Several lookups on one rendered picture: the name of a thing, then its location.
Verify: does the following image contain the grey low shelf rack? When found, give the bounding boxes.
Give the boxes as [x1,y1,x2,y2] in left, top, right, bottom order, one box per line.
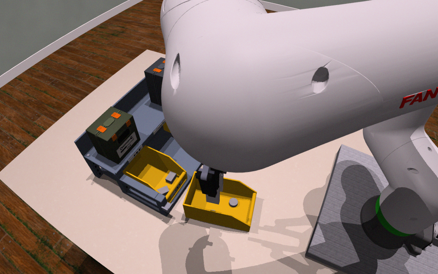
[74,77,202,217]

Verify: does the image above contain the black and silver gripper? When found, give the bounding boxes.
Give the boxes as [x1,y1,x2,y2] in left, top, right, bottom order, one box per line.
[195,164,227,205]

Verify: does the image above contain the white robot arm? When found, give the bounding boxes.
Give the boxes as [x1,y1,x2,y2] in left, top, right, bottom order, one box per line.
[160,0,438,256]

